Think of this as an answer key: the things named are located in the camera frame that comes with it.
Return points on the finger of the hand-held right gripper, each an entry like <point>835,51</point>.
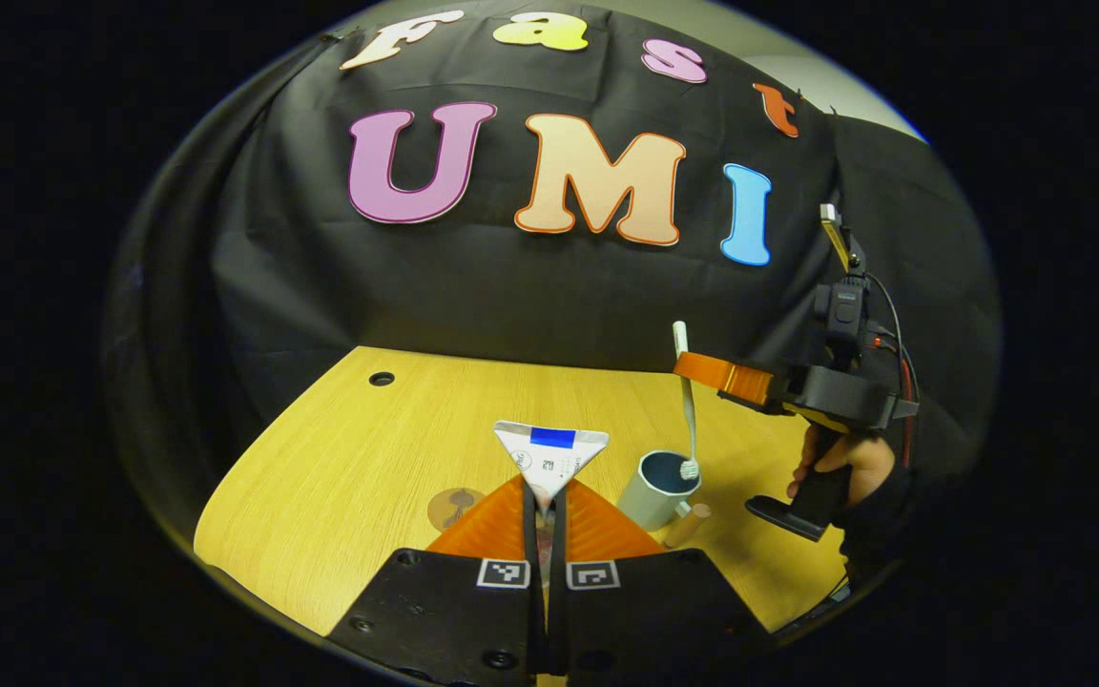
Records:
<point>726,377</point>

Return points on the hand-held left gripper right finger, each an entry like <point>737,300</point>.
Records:
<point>559,601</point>

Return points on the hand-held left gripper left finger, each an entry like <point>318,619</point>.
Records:
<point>534,592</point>

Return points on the white toothbrush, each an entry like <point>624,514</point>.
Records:
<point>689,420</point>

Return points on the round wooden coaster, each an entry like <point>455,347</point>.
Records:
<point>449,510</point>

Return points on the white toothpaste tube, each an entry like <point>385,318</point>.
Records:
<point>549,458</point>

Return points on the wooden desktop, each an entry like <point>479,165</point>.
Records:
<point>349,458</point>

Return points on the black backdrop cloth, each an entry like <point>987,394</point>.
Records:
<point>473,286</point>

